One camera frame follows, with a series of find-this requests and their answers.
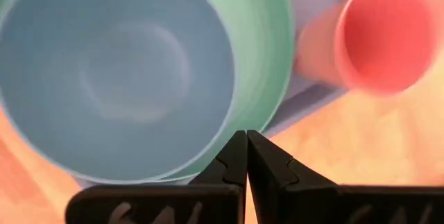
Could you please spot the blue plastic bowl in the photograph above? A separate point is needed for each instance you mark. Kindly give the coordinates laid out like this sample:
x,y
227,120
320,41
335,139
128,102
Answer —
x,y
114,78

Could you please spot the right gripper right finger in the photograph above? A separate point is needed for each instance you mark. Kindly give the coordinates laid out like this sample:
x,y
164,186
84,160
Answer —
x,y
274,172

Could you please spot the green plastic plate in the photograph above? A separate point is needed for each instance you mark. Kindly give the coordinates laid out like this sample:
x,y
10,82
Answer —
x,y
263,43

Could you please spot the pink plastic cup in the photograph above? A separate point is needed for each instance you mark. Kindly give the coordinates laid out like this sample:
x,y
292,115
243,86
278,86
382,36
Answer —
x,y
381,33

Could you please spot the blue plastic tray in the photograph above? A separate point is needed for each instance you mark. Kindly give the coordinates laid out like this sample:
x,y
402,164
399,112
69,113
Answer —
x,y
312,2

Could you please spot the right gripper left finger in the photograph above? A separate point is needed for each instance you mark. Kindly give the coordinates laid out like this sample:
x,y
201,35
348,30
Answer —
x,y
229,168

